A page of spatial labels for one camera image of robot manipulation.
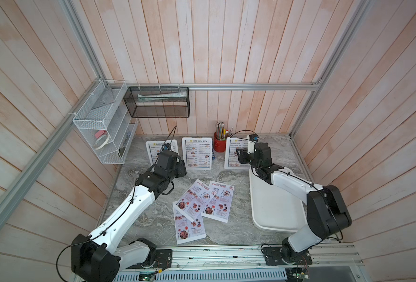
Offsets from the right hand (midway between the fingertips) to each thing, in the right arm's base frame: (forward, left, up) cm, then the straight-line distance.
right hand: (239, 148), depth 91 cm
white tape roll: (-6, +67, +11) cm, 69 cm away
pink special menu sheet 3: (-22, +24, -16) cm, 36 cm away
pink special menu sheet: (-37, +27, -17) cm, 49 cm away
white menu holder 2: (+1, +6, -8) cm, 10 cm away
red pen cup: (+15, +10, -7) cm, 20 cm away
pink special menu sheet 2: (-25, +11, -17) cm, 33 cm away
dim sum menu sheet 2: (0, +22, -5) cm, 23 cm away
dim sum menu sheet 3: (+2, +3, 0) cm, 4 cm away
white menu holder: (0, +49, +4) cm, 49 cm away
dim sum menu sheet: (-4, +43, +4) cm, 44 cm away
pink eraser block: (-2, +68, +13) cm, 69 cm away
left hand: (-15, +30, +4) cm, 34 cm away
